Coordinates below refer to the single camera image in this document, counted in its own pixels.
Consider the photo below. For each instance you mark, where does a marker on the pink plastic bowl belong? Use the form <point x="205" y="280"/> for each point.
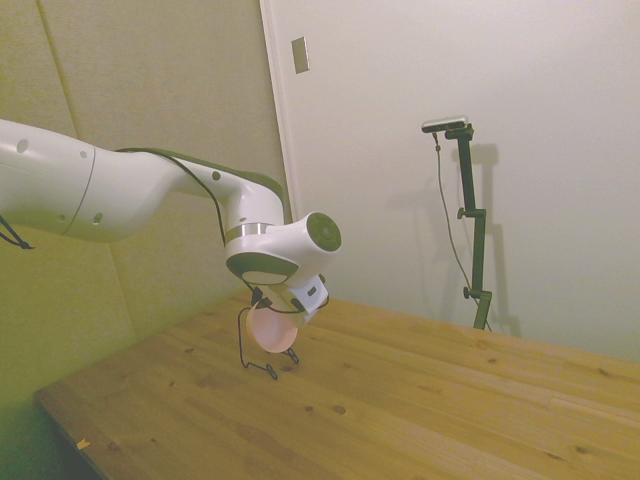
<point x="272" y="332"/>

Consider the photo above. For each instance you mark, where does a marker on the small yellow tape scrap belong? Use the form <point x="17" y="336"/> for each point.
<point x="83" y="442"/>

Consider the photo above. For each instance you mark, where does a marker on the grey stereo camera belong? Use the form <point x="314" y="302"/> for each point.
<point x="445" y="124"/>

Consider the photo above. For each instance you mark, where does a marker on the black jointed camera stand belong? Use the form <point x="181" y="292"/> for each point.
<point x="478" y="250"/>

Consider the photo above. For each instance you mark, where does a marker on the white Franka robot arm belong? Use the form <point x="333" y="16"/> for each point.
<point x="125" y="190"/>

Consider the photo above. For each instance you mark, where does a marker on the grey wall plate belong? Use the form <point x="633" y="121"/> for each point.
<point x="300" y="55"/>

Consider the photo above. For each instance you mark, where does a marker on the grey wrist camera bar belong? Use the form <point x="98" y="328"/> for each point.
<point x="280" y="296"/>

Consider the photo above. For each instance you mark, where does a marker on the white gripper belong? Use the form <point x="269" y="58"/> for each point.
<point x="310" y="297"/>

